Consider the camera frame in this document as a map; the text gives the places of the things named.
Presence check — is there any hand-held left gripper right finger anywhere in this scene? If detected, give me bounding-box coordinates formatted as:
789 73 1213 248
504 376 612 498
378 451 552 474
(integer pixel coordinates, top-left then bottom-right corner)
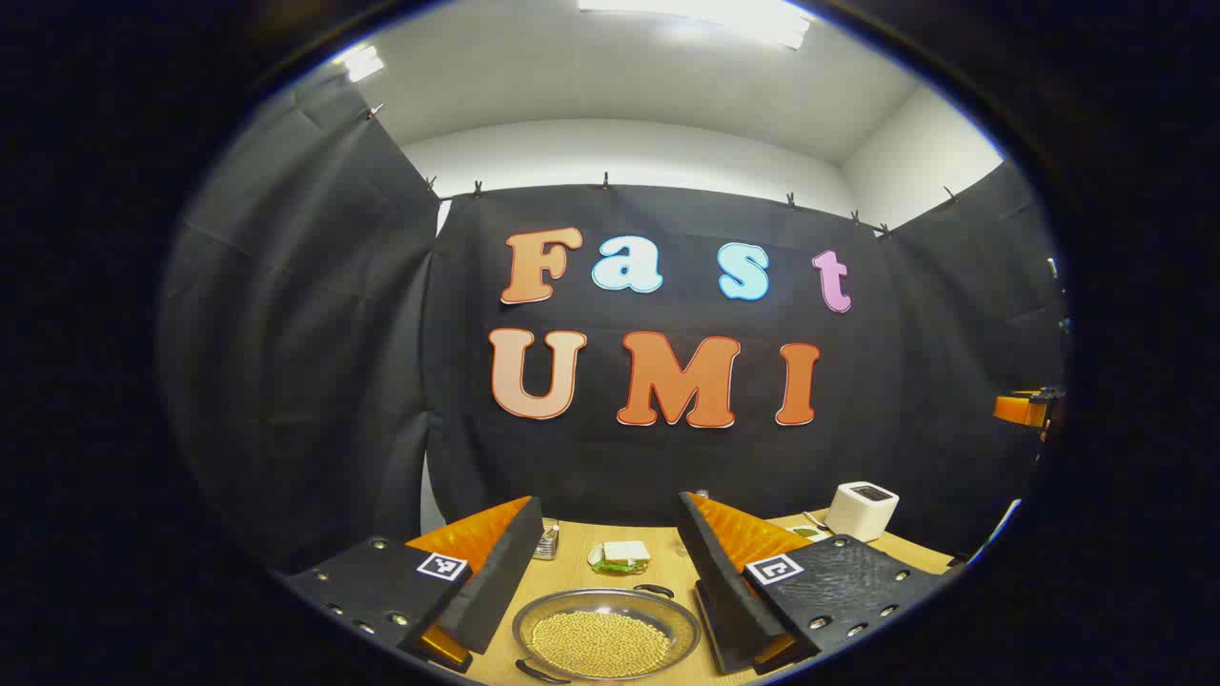
677 491 954 677

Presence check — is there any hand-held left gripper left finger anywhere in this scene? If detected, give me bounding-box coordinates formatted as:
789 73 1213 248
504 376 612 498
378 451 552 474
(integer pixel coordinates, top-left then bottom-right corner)
276 495 546 676

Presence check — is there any steel pot with black handles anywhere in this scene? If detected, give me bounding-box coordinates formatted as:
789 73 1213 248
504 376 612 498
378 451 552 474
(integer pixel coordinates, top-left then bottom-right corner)
512 583 703 685

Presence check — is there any sandwich with lettuce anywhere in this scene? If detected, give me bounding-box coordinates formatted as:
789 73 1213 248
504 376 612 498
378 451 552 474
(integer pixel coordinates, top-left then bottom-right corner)
588 540 653 575

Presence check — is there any pile of soybeans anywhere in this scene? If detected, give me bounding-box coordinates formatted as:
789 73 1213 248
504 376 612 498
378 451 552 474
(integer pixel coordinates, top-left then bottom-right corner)
531 610 673 679

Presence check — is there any white toaster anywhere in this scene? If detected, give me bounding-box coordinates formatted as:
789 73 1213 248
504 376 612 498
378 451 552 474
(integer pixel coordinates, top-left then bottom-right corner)
824 481 900 543

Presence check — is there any black backdrop cloth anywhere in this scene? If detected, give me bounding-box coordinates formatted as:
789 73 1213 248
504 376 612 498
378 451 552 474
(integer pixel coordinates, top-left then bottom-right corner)
157 76 1068 573

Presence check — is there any ceiling light panel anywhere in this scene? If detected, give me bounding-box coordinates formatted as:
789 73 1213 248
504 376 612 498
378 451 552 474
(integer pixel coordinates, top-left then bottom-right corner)
338 45 385 82

